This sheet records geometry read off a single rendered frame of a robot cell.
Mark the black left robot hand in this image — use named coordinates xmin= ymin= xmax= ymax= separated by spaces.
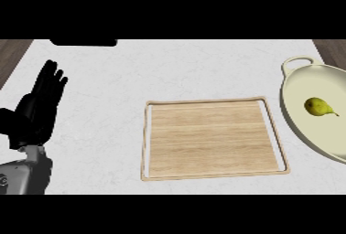
xmin=0 ymin=59 xmax=70 ymax=151

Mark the pale wooden tray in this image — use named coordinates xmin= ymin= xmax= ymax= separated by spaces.
xmin=138 ymin=96 xmax=291 ymax=182

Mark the cream oval pot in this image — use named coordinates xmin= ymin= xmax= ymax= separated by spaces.
xmin=279 ymin=55 xmax=346 ymax=165

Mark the yellow-green pear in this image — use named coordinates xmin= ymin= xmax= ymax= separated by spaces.
xmin=302 ymin=97 xmax=339 ymax=118

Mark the black appliance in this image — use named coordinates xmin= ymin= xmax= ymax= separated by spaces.
xmin=48 ymin=38 xmax=118 ymax=48

